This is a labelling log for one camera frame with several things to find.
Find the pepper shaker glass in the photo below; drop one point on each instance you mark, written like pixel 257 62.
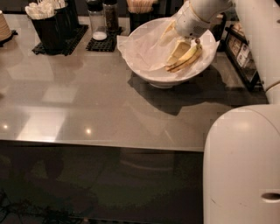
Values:
pixel 111 15

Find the white paper liner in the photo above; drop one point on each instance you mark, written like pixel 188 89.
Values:
pixel 156 46

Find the black wire rack with packets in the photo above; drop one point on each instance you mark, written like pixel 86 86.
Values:
pixel 237 50

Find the black cup rear left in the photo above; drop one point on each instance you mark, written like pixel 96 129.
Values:
pixel 66 16

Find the black rubber mat centre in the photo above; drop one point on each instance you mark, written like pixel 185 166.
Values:
pixel 106 45

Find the black cup with wooden stirrers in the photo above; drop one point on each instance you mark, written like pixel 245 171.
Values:
pixel 140 12

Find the black cup with white cutlery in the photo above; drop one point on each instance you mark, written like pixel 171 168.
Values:
pixel 43 17

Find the white ceramic bowl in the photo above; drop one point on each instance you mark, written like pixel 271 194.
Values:
pixel 163 78

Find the salt shaker glass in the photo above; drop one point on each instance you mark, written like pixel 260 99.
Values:
pixel 96 18

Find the yellow banana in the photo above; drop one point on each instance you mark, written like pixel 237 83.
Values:
pixel 187 59

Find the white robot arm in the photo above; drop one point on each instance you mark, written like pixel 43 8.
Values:
pixel 241 169

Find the stack of paper cups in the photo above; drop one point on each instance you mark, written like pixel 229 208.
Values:
pixel 5 31

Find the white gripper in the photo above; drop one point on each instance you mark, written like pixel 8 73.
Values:
pixel 190 24

